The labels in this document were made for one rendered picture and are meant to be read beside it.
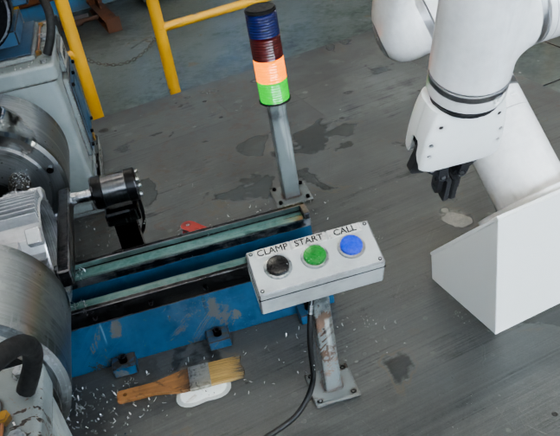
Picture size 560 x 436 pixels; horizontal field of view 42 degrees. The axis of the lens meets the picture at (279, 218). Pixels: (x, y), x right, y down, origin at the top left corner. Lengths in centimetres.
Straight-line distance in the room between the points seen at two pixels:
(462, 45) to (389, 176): 91
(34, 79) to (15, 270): 65
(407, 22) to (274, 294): 52
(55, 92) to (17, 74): 8
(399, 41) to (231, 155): 67
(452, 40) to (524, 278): 55
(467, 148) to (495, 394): 42
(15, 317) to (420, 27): 76
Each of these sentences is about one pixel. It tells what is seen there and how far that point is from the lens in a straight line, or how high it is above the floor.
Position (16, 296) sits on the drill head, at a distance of 92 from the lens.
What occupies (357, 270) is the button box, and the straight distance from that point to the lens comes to 94.
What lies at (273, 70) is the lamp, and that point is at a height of 110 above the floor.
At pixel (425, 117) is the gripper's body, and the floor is 127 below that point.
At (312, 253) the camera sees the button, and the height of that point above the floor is 107.
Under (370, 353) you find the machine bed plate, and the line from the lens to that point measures 118.
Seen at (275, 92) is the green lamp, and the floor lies 106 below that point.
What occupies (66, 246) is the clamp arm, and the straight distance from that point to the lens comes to 116.
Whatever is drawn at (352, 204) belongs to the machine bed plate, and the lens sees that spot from 151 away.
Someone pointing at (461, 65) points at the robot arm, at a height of 135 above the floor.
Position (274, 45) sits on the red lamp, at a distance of 139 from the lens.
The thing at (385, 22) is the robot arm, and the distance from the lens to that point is 123.
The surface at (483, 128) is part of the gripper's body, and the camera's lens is 82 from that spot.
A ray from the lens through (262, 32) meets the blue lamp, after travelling 138.
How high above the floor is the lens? 164
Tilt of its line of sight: 34 degrees down
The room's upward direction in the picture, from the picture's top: 10 degrees counter-clockwise
